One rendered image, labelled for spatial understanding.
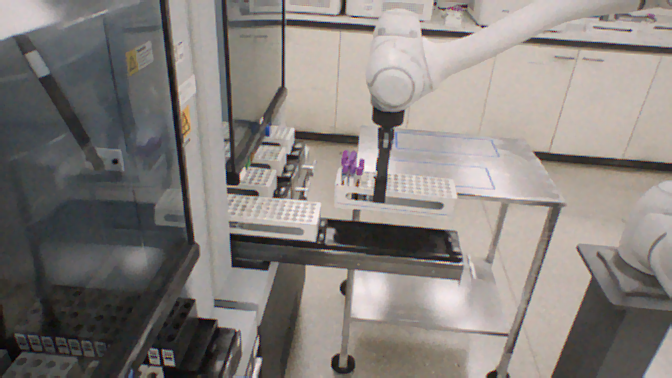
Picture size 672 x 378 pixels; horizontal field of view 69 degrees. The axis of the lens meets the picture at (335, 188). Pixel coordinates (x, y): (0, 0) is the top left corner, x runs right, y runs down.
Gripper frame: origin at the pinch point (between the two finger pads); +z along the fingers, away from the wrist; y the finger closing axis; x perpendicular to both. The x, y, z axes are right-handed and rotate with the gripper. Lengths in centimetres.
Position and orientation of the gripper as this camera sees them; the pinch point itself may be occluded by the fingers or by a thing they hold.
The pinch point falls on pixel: (380, 183)
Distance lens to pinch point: 122.8
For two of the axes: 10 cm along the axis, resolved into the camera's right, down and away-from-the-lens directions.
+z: -0.6, 8.7, 5.0
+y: 1.1, -4.9, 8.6
